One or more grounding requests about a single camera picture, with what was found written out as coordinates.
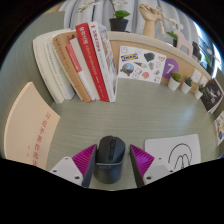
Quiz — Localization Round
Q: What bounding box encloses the thin red-spined white book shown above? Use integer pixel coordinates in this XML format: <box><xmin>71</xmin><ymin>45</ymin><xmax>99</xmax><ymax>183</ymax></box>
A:
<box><xmin>64</xmin><ymin>37</ymin><xmax>101</xmax><ymax>102</ymax></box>

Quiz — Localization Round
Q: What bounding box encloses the tan book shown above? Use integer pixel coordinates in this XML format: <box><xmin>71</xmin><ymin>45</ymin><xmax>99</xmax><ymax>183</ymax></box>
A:
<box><xmin>51</xmin><ymin>29</ymin><xmax>92</xmax><ymax>103</ymax></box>

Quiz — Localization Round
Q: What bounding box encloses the wooden desk shelf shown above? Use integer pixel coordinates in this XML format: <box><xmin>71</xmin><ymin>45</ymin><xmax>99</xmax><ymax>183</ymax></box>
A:
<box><xmin>106</xmin><ymin>30</ymin><xmax>214</xmax><ymax>91</ymax></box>

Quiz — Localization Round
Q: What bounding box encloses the beige book red lettering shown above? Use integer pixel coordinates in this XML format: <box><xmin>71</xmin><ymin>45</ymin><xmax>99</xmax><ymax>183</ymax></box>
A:
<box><xmin>3</xmin><ymin>81</ymin><xmax>61</xmax><ymax>170</ymax></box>

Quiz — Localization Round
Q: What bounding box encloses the wooden hand model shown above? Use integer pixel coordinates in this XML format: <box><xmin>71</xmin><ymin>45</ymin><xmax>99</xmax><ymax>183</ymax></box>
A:
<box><xmin>138</xmin><ymin>3</ymin><xmax>163</xmax><ymax>38</ymax></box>

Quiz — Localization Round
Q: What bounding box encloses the small plant white pot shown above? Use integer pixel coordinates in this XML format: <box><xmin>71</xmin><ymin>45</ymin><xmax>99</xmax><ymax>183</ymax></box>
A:
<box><xmin>180</xmin><ymin>76</ymin><xmax>194</xmax><ymax>95</ymax></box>
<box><xmin>194</xmin><ymin>84</ymin><xmax>206</xmax><ymax>100</ymax></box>
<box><xmin>167</xmin><ymin>71</ymin><xmax>183</xmax><ymax>92</ymax></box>

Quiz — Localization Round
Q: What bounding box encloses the window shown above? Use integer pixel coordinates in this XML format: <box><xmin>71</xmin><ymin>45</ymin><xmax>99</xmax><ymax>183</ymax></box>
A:
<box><xmin>194</xmin><ymin>19</ymin><xmax>223</xmax><ymax>68</ymax></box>

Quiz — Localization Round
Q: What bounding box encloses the white wall switch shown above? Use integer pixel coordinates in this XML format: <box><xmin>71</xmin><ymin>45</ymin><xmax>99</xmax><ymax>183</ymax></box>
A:
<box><xmin>199</xmin><ymin>75</ymin><xmax>210</xmax><ymax>88</ymax></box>

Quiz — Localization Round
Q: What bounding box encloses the colourful picture book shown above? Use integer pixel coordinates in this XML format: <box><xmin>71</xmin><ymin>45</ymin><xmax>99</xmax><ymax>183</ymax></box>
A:
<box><xmin>213</xmin><ymin>110</ymin><xmax>224</xmax><ymax>147</ymax></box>

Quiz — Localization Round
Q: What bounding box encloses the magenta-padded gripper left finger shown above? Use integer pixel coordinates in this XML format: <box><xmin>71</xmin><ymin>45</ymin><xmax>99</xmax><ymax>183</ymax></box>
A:
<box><xmin>49</xmin><ymin>143</ymin><xmax>98</xmax><ymax>188</ymax></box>

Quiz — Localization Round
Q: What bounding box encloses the white sticker sheet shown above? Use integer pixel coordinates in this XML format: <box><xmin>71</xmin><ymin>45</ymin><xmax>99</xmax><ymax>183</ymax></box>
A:
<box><xmin>117</xmin><ymin>45</ymin><xmax>167</xmax><ymax>85</ymax></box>

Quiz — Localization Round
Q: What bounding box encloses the white wall socket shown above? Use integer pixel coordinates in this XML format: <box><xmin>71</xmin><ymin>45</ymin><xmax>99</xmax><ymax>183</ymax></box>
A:
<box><xmin>190</xmin><ymin>68</ymin><xmax>203</xmax><ymax>84</ymax></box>

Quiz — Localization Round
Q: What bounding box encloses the white orchid behind horse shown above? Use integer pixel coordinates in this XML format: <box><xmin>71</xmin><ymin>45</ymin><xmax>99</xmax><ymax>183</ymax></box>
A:
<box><xmin>165</xmin><ymin>19</ymin><xmax>185</xmax><ymax>48</ymax></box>

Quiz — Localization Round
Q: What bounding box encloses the dark grey computer mouse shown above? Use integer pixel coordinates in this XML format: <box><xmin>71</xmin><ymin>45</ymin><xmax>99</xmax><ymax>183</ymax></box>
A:
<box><xmin>93</xmin><ymin>134</ymin><xmax>127</xmax><ymax>184</ymax></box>

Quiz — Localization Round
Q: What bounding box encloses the white mouse pad line drawing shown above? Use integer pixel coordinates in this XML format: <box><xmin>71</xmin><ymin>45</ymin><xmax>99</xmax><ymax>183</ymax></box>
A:
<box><xmin>143</xmin><ymin>133</ymin><xmax>202</xmax><ymax>172</ymax></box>

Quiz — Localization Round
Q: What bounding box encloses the grey-green desk partition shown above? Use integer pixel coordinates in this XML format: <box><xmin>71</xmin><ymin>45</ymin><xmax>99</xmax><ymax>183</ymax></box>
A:
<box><xmin>0</xmin><ymin>11</ymin><xmax>66</xmax><ymax>158</ymax></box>

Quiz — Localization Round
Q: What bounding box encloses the purple round number sign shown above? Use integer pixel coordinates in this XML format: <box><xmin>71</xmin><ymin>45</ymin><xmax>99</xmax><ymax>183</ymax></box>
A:
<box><xmin>162</xmin><ymin>58</ymin><xmax>180</xmax><ymax>80</ymax></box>

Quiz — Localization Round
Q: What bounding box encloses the pink wooden horse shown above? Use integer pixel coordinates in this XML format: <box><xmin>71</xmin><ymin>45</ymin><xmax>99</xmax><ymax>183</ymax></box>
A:
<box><xmin>173</xmin><ymin>28</ymin><xmax>194</xmax><ymax>57</ymax></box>

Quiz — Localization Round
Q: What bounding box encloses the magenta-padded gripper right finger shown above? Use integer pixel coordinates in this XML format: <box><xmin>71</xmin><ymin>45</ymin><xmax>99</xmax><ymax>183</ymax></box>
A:
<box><xmin>129</xmin><ymin>143</ymin><xmax>176</xmax><ymax>188</ymax></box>

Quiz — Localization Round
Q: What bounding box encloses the white orchid black pot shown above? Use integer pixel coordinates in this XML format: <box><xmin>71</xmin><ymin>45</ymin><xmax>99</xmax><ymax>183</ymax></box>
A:
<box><xmin>75</xmin><ymin>0</ymin><xmax>132</xmax><ymax>33</ymax></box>
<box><xmin>203</xmin><ymin>53</ymin><xmax>216</xmax><ymax>75</ymax></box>

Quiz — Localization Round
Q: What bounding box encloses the grey curtain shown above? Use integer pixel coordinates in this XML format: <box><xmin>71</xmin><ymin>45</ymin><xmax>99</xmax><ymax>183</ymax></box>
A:
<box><xmin>59</xmin><ymin>0</ymin><xmax>201</xmax><ymax>44</ymax></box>

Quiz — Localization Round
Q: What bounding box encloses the black wooden horse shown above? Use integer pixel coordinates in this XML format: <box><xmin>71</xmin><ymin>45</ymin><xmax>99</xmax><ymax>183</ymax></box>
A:
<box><xmin>191</xmin><ymin>40</ymin><xmax>204</xmax><ymax>61</ymax></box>

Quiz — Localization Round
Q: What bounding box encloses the black book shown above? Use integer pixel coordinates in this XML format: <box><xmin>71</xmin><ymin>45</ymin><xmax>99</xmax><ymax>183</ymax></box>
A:
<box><xmin>199</xmin><ymin>77</ymin><xmax>224</xmax><ymax>114</ymax></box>

